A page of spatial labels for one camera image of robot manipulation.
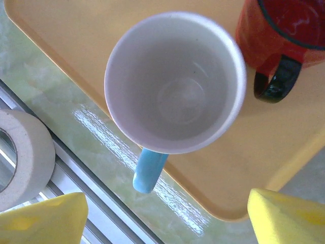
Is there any blue cup white inside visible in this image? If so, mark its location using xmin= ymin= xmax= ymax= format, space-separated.
xmin=104 ymin=11 xmax=247 ymax=194

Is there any aluminium front frame rail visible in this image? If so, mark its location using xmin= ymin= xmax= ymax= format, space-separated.
xmin=0 ymin=78 xmax=166 ymax=244

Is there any yellow plastic tray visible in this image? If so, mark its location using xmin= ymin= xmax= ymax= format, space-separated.
xmin=4 ymin=0 xmax=325 ymax=222

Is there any beige masking tape roll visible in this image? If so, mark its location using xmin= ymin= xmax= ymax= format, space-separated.
xmin=0 ymin=109 xmax=56 ymax=211

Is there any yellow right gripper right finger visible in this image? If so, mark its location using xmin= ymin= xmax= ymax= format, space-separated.
xmin=247 ymin=188 xmax=325 ymax=244

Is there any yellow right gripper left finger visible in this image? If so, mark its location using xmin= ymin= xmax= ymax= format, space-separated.
xmin=0 ymin=192 xmax=89 ymax=244

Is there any red cup black handle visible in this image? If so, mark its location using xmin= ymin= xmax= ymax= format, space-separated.
xmin=235 ymin=0 xmax=325 ymax=104

